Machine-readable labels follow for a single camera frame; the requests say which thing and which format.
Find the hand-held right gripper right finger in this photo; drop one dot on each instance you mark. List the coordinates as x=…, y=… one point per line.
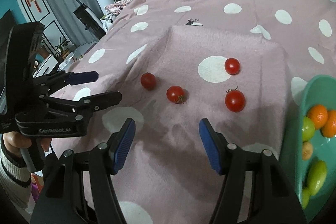
x=210, y=145

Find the black television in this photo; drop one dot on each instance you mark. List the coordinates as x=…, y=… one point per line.
x=6, y=27

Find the green plastic bowl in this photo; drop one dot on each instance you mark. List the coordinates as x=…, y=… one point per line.
x=326, y=151

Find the potted plant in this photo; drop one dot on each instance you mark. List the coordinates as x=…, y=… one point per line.
x=62, y=48

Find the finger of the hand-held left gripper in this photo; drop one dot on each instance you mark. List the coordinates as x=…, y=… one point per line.
x=105, y=99
x=84, y=77

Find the small yellow loquat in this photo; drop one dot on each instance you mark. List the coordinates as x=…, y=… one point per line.
x=307, y=149

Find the red cherry tomato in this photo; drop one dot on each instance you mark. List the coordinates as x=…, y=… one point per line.
x=175, y=94
x=148, y=81
x=232, y=66
x=235, y=101

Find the white cabinet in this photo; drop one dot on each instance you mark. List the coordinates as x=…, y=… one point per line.
x=50, y=62

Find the person's left forearm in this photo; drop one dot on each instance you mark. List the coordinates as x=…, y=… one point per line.
x=13, y=176

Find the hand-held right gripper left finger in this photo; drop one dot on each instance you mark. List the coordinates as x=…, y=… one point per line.
x=123, y=145

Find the orange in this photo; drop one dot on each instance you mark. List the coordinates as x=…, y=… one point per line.
x=330, y=124
x=318, y=116

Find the black upright vacuum cleaner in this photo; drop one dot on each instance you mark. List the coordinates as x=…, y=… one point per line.
x=88, y=22

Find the pink polka-dot blanket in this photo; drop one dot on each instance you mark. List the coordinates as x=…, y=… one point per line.
x=236, y=16

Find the person's left hand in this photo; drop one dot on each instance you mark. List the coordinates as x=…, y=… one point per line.
x=11, y=144

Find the pile of pink clothes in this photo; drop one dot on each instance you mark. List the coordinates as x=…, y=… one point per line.
x=116, y=10

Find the green jujube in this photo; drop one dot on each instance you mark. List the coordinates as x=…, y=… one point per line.
x=317, y=176
x=305, y=197
x=307, y=130

